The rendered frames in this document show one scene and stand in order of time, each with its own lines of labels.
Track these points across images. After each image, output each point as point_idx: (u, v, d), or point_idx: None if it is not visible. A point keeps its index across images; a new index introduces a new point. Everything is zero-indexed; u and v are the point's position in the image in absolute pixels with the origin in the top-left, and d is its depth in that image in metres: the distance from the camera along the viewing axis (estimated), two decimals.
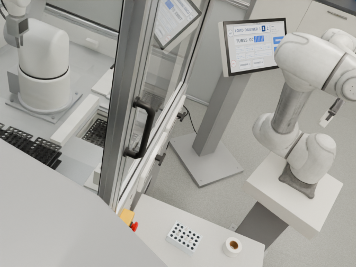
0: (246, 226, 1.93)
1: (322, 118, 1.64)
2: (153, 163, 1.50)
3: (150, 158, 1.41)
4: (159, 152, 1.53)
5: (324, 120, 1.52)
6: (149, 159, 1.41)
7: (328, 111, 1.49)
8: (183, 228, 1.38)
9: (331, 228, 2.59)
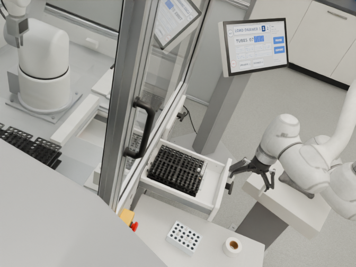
0: (246, 226, 1.93)
1: (231, 182, 1.45)
2: None
3: (221, 187, 1.40)
4: None
5: (262, 192, 1.43)
6: (220, 188, 1.39)
7: (268, 189, 1.39)
8: (183, 228, 1.38)
9: (331, 228, 2.59)
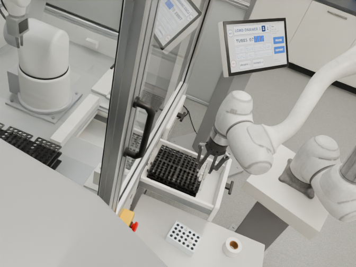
0: (246, 226, 1.93)
1: (199, 174, 1.40)
2: None
3: (221, 187, 1.40)
4: None
5: (207, 174, 1.39)
6: (220, 188, 1.39)
7: (211, 171, 1.35)
8: (183, 228, 1.38)
9: (331, 228, 2.59)
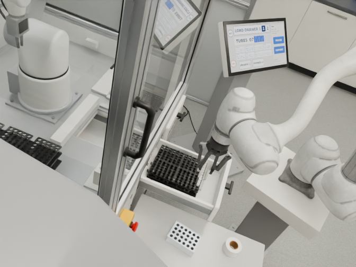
0: (246, 226, 1.93)
1: (201, 174, 1.35)
2: None
3: (221, 187, 1.40)
4: None
5: (208, 174, 1.34)
6: (220, 188, 1.39)
7: (212, 171, 1.31)
8: (183, 228, 1.38)
9: (331, 228, 2.59)
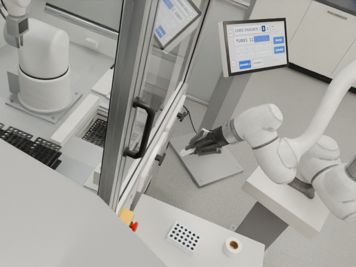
0: (246, 226, 1.93)
1: (183, 153, 1.39)
2: (153, 163, 1.50)
3: (150, 158, 1.41)
4: (159, 152, 1.53)
5: (187, 153, 1.38)
6: (149, 159, 1.41)
7: (194, 153, 1.35)
8: (183, 228, 1.38)
9: (331, 228, 2.59)
